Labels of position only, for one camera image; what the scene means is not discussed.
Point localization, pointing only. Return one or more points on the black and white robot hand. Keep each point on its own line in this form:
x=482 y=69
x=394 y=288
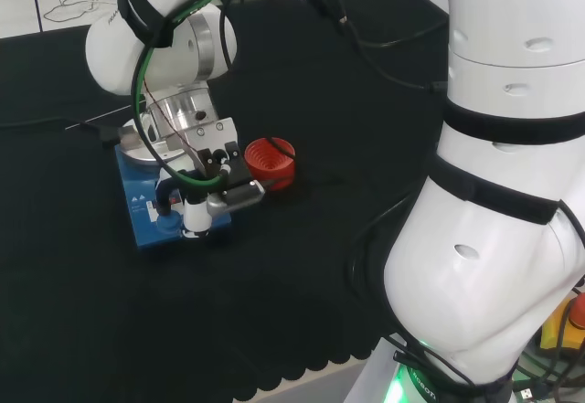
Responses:
x=196 y=218

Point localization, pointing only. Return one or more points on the heater with blue base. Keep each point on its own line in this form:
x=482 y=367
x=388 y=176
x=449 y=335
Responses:
x=137 y=220

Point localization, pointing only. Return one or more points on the black bench cloth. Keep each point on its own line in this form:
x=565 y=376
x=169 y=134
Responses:
x=183 y=311

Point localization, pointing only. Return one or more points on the grey flask clamp black knobs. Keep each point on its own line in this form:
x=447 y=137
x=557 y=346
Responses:
x=125 y=138

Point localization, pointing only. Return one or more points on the thin glass rod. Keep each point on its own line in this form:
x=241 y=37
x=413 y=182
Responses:
x=109 y=113

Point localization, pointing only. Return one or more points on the yellow stop button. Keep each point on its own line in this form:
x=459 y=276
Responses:
x=566 y=325

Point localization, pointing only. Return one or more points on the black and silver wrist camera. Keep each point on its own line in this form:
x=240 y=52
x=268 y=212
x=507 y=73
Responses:
x=237 y=195

